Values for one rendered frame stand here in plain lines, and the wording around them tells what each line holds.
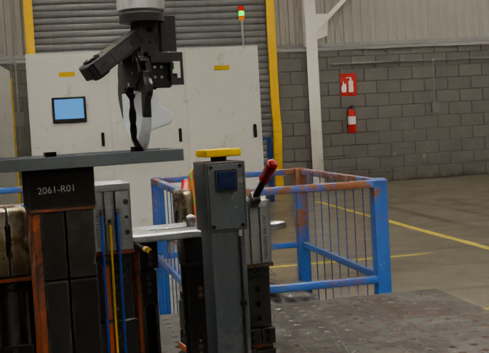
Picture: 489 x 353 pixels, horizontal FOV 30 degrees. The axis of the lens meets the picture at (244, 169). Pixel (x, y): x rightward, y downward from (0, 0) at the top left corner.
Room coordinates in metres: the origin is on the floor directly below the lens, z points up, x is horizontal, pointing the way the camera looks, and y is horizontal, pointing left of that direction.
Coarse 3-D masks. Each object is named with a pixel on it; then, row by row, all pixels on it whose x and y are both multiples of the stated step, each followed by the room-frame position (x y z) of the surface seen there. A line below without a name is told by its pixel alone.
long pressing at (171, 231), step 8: (168, 224) 1.86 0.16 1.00; (176, 224) 1.86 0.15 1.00; (184, 224) 1.85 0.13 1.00; (272, 224) 1.77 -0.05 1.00; (280, 224) 1.78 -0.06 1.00; (136, 232) 1.75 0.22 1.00; (144, 232) 1.75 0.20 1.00; (152, 232) 1.74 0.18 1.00; (160, 232) 1.70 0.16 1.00; (168, 232) 1.70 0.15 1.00; (176, 232) 1.71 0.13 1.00; (184, 232) 1.71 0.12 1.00; (192, 232) 1.72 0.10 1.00; (200, 232) 1.72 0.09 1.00; (136, 240) 1.68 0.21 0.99; (144, 240) 1.69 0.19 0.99; (152, 240) 1.69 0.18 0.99; (160, 240) 1.70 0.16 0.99
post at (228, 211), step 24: (216, 168) 1.45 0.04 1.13; (240, 168) 1.46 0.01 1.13; (216, 192) 1.45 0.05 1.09; (240, 192) 1.46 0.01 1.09; (216, 216) 1.44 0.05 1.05; (240, 216) 1.46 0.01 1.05; (216, 240) 1.45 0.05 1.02; (240, 240) 1.46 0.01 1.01; (216, 264) 1.45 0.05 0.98; (240, 264) 1.46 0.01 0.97; (216, 288) 1.45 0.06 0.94; (240, 288) 1.46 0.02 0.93; (216, 312) 1.45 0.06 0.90; (240, 312) 1.46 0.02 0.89; (216, 336) 1.45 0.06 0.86; (240, 336) 1.46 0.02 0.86
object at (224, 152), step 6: (198, 150) 1.49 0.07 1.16; (204, 150) 1.46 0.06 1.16; (210, 150) 1.45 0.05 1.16; (216, 150) 1.45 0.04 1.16; (222, 150) 1.45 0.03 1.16; (228, 150) 1.46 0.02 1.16; (234, 150) 1.46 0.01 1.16; (240, 150) 1.46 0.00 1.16; (198, 156) 1.49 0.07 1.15; (204, 156) 1.45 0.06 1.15; (210, 156) 1.45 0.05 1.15; (216, 156) 1.45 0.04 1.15; (222, 156) 1.47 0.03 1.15
